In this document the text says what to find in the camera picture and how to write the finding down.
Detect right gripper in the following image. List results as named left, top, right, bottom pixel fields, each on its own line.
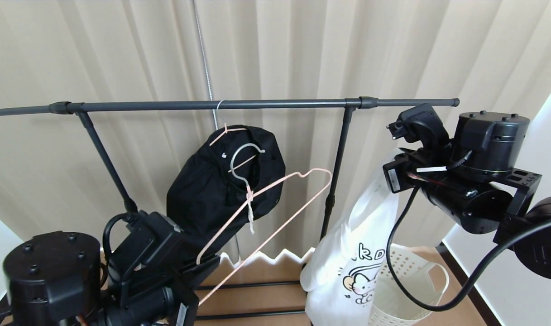
left=383, top=147, right=439, bottom=200

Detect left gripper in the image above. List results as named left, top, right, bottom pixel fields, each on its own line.
left=96, top=272, right=200, bottom=326

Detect white garment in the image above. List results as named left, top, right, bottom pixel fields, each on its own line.
left=300, top=149, right=400, bottom=326

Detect black shorts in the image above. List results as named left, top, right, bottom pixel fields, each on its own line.
left=166, top=125, right=286, bottom=268

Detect pink clothes hanger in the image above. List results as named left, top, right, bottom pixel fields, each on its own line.
left=196, top=144, right=333, bottom=306
left=209, top=100, right=259, bottom=173

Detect white laundry basket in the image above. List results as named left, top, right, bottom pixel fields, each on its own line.
left=368, top=243, right=450, bottom=326

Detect black clothes rack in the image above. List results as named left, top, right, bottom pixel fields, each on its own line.
left=0, top=96, right=460, bottom=326

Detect silver curtain wand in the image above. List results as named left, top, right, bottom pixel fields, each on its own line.
left=193, top=0, right=242, bottom=263

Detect beige curtain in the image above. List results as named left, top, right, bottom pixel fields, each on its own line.
left=0, top=0, right=551, bottom=263

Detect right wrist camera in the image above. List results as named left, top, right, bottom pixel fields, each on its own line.
left=386, top=103, right=452, bottom=157

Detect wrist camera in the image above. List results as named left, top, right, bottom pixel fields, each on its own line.
left=386, top=103, right=452, bottom=157
left=105, top=211, right=185, bottom=290

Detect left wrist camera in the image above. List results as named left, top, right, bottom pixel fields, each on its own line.
left=105, top=211, right=185, bottom=290

